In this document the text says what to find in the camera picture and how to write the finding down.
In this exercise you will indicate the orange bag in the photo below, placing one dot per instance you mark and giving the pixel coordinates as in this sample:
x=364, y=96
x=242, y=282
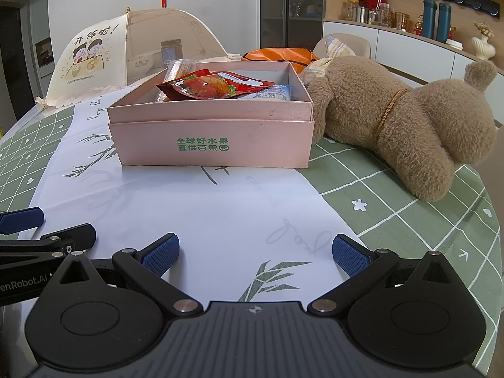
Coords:
x=275, y=56

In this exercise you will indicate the blue and white snack packet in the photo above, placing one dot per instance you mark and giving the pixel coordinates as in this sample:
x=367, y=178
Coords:
x=271, y=92

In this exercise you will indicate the clear drinking glass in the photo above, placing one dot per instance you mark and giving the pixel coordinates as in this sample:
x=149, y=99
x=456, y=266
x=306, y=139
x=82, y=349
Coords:
x=402, y=22

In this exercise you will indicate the metal cup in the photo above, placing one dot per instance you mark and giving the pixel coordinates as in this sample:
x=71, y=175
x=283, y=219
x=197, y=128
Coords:
x=359, y=15

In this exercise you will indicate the white ribbed vase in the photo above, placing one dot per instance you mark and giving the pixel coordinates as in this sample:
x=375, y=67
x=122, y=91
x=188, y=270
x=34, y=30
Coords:
x=483, y=49

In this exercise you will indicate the glass door cabinet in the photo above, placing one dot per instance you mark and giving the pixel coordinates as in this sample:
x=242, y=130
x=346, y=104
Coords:
x=291, y=12

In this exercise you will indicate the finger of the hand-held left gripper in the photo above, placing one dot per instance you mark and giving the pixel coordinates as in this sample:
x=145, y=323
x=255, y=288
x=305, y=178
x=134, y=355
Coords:
x=75, y=235
x=21, y=219

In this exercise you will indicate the white sideboard cabinet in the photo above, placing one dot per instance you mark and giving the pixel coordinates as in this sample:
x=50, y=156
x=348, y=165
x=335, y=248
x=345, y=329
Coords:
x=393, y=43

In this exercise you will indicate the red and gold figurine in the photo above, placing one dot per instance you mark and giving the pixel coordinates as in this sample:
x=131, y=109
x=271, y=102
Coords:
x=418, y=26

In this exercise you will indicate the white round lid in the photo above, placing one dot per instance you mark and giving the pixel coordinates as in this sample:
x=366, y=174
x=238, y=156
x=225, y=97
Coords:
x=454, y=44

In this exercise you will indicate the red chicken snack packet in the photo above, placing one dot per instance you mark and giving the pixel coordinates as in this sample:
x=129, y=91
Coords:
x=208, y=86

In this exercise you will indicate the beige chair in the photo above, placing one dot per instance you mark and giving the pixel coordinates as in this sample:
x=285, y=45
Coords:
x=358, y=45

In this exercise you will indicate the white bamboo print runner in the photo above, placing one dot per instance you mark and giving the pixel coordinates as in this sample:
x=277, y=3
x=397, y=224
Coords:
x=220, y=212

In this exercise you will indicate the framed wall picture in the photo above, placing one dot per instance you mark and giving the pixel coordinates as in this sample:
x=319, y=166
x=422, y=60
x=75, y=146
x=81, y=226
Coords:
x=44, y=52

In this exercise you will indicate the clear waffle packet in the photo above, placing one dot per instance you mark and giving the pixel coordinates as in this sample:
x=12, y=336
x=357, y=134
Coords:
x=179, y=71

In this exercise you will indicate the beige mesh food cover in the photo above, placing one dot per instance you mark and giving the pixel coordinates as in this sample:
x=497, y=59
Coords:
x=102, y=55

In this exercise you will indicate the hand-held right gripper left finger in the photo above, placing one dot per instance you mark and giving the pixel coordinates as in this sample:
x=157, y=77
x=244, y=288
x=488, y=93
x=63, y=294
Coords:
x=161, y=254

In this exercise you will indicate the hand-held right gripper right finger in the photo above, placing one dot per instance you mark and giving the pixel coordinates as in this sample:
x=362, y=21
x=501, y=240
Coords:
x=350, y=256

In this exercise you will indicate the clear glass jar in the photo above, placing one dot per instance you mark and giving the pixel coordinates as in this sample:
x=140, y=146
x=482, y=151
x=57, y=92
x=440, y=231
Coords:
x=384, y=16

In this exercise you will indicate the pink cardboard box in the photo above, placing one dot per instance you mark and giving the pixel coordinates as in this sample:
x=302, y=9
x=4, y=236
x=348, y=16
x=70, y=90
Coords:
x=212, y=138

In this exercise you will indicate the dried flowers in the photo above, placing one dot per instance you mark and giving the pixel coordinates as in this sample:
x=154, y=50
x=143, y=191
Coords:
x=483, y=28

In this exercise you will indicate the brown teddy bear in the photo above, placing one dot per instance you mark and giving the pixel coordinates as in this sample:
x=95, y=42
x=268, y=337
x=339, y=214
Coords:
x=401, y=122

